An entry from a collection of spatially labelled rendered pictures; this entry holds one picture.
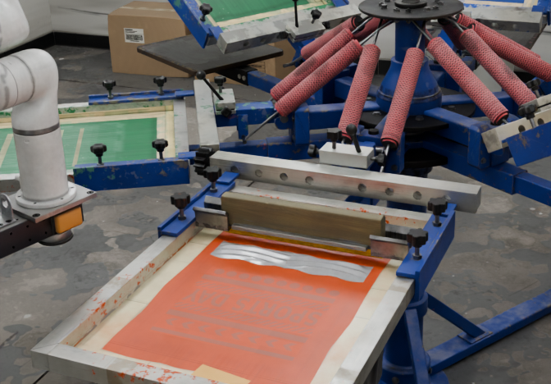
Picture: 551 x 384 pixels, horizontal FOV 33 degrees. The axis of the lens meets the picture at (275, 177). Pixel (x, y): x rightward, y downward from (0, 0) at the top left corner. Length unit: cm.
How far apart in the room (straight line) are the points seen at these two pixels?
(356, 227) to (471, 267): 202
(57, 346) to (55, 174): 38
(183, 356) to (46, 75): 61
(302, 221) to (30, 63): 67
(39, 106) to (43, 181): 16
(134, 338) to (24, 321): 201
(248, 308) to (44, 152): 52
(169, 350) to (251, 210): 46
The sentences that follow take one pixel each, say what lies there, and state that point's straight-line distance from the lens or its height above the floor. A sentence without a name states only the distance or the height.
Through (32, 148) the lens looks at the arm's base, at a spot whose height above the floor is 126.
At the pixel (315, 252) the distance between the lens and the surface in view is 210.
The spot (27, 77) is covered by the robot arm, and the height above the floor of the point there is 142.
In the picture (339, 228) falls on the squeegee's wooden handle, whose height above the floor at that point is 102.
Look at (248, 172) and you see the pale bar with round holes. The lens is 237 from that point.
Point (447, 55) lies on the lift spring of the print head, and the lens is 257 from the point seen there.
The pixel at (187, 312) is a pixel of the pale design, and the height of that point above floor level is 96.
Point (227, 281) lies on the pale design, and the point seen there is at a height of 96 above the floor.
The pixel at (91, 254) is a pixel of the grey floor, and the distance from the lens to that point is 425.
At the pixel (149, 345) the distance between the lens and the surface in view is 182.
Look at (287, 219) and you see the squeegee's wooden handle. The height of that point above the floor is 103.
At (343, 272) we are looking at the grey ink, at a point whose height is 96.
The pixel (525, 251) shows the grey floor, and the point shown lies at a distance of 419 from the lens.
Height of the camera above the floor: 195
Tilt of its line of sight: 24 degrees down
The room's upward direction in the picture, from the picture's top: 2 degrees counter-clockwise
